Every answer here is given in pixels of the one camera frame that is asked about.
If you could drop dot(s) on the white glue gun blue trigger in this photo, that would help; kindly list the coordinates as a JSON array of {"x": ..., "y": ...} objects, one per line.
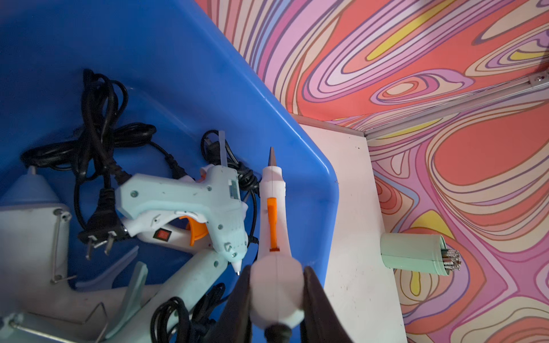
[{"x": 37, "y": 302}]

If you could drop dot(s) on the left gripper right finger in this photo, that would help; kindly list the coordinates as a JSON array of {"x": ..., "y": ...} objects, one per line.
[{"x": 320, "y": 322}]

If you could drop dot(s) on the mint green glue gun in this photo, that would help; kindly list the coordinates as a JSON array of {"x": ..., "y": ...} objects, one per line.
[
  {"x": 133, "y": 204},
  {"x": 172, "y": 307}
]

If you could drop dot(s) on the white glue gun orange trigger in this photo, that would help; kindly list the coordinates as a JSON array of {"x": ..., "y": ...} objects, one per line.
[{"x": 192, "y": 238}]

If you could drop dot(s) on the green pen holder cup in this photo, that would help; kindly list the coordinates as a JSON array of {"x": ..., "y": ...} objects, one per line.
[{"x": 423, "y": 253}]

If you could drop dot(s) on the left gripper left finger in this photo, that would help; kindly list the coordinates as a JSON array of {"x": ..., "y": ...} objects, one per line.
[{"x": 234, "y": 324}]

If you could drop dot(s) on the blue plastic storage box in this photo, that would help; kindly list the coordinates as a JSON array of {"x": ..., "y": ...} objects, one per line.
[{"x": 183, "y": 76}]

